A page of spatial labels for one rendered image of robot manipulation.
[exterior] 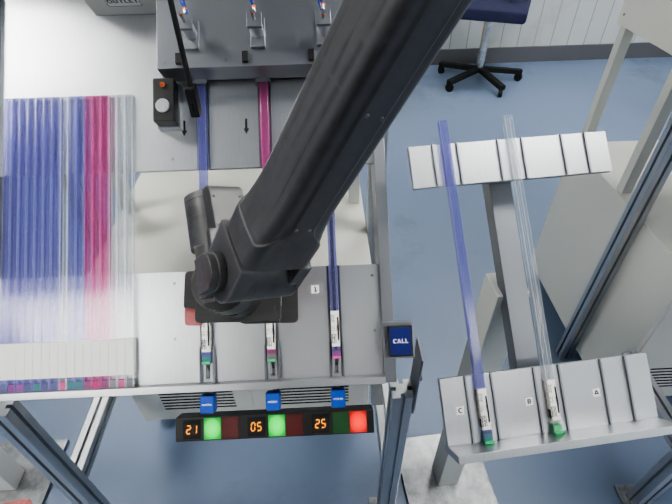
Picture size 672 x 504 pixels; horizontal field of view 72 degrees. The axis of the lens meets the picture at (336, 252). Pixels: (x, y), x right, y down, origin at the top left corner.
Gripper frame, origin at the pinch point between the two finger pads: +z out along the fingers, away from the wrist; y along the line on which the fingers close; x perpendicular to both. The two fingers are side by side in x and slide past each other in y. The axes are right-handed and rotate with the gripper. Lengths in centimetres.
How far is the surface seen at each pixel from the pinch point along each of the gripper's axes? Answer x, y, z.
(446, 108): -155, -102, 227
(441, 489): 47, -44, 77
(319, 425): 19.6, -9.3, 18.5
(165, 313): 0.0, 16.8, 15.7
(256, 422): 18.8, 1.5, 18.7
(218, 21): -47.7, 6.2, 3.6
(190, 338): 4.3, 12.5, 16.1
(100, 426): 24, 46, 60
